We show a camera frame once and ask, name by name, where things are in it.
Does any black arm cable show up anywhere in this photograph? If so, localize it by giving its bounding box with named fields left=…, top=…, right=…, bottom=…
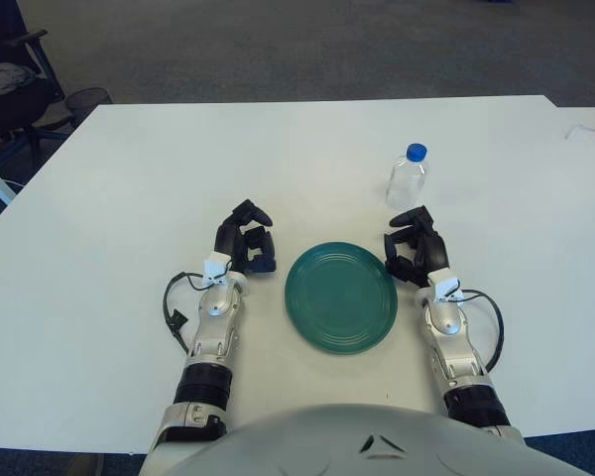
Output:
left=458, top=289, right=506, bottom=373
left=162, top=270, right=214, bottom=356

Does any grey robot torso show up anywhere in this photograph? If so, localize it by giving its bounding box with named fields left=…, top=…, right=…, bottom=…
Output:
left=138, top=402, right=595, bottom=476

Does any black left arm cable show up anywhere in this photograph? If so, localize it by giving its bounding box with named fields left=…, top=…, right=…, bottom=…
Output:
left=162, top=270, right=214, bottom=356

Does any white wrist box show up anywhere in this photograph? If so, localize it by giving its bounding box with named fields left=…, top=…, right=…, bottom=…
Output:
left=201, top=251, right=231, bottom=288
left=428, top=269, right=465, bottom=303

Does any grey cloth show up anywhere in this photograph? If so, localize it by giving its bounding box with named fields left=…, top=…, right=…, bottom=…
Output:
left=0, top=62, right=39, bottom=98

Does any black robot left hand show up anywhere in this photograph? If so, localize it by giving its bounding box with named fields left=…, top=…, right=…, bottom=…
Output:
left=212, top=198, right=279, bottom=276

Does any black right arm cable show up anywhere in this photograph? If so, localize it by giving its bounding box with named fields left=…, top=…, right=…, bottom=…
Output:
left=458, top=289, right=506, bottom=373

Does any clear bottle with blue cap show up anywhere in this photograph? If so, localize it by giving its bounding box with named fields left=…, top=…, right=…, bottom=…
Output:
left=385, top=142, right=430, bottom=209

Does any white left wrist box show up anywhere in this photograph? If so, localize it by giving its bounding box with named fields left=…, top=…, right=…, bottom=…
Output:
left=201, top=251, right=231, bottom=288

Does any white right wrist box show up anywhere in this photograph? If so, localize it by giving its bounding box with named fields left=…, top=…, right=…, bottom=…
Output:
left=428, top=269, right=465, bottom=303

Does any green round plate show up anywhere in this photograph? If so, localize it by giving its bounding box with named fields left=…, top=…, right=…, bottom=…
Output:
left=284, top=241, right=400, bottom=356

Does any black wire mesh wastebasket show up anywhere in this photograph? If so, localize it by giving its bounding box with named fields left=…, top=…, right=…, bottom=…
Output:
left=62, top=87, right=114, bottom=125

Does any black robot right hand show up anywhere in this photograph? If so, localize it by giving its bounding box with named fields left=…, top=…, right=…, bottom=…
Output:
left=382, top=205, right=450, bottom=289

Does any black office chair base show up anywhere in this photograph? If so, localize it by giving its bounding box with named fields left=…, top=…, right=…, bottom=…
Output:
left=0, top=0, right=75, bottom=160

